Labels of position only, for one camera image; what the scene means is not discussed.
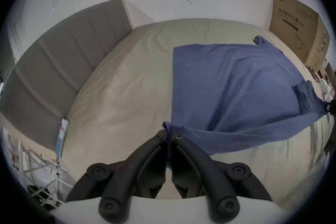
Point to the bed with beige sheet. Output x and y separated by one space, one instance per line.
126 86

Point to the brown cardboard carton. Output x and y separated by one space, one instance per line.
296 28

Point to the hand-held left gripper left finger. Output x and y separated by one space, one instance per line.
123 181

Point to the grey padded headboard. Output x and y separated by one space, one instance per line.
65 60

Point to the dark blue shirt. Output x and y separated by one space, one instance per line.
231 86

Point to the white metal rack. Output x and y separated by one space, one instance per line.
39 175

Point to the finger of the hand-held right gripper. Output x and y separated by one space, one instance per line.
331 107

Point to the thin pale blue booklet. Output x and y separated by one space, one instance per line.
62 137

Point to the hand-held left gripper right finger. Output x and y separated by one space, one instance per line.
210 181

